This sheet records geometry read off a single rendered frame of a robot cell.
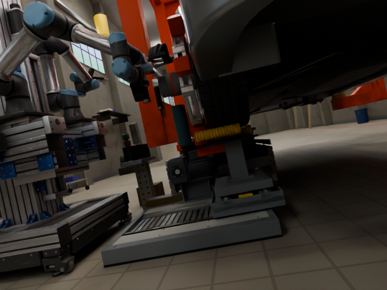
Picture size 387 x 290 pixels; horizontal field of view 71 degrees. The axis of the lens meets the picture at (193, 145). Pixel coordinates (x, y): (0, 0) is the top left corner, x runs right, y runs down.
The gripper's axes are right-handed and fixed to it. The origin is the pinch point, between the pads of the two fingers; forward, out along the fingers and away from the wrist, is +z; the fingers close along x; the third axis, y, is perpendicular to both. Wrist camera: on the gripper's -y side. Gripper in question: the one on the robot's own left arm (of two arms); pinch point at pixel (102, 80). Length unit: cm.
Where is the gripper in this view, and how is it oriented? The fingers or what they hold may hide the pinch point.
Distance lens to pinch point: 272.0
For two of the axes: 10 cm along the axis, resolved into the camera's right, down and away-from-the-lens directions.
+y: 0.9, 9.9, 0.5
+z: 3.8, -0.8, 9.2
